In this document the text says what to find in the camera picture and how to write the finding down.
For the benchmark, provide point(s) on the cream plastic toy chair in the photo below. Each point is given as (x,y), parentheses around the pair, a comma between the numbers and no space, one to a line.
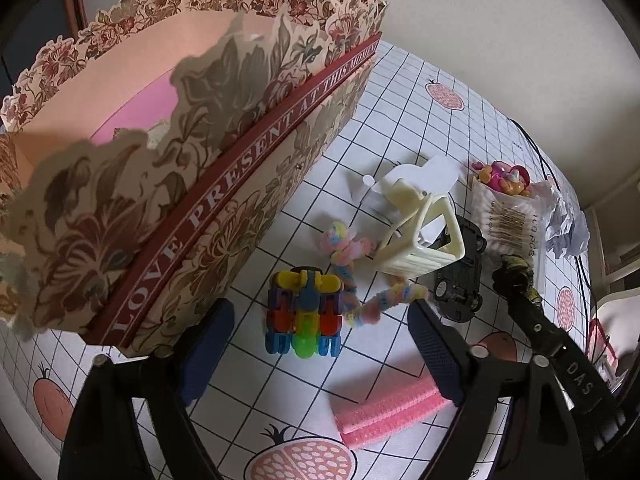
(410,260)

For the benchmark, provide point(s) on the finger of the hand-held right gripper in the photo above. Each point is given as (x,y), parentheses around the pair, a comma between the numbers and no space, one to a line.
(530,310)

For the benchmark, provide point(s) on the floral cardboard gift box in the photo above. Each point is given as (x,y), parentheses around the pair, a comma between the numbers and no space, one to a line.
(150,210)

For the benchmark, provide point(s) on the fruit print checkered desktop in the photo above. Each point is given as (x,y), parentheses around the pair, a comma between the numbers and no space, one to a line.
(400,110)

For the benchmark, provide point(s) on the pink orange cartoon figure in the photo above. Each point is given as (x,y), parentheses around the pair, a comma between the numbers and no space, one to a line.
(502,177)

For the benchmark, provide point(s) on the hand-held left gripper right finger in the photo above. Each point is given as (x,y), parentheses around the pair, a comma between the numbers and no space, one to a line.
(435,350)

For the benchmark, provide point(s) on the pink hair roller clip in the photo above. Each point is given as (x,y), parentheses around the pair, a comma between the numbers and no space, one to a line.
(390,412)

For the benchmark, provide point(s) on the white paper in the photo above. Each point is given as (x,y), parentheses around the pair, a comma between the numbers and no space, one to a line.
(567,230)

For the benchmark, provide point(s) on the bag of cotton swabs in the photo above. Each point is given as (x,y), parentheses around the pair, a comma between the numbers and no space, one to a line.
(505,220)

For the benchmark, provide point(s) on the pink door frame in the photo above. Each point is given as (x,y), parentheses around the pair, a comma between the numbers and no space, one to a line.
(75,5)

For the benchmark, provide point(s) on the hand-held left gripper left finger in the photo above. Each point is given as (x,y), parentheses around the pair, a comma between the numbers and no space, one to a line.
(205,350)

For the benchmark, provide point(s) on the white heart-shaped paper card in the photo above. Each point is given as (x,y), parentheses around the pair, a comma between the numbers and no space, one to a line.
(440,170)

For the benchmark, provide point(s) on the black toy car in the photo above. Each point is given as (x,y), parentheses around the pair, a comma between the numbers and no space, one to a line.
(460,280)

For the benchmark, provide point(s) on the colourful plastic block toy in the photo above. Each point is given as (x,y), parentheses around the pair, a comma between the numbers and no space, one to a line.
(305,312)

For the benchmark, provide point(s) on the pastel pipe cleaner figure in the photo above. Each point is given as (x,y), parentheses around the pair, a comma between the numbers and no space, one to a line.
(345,255)

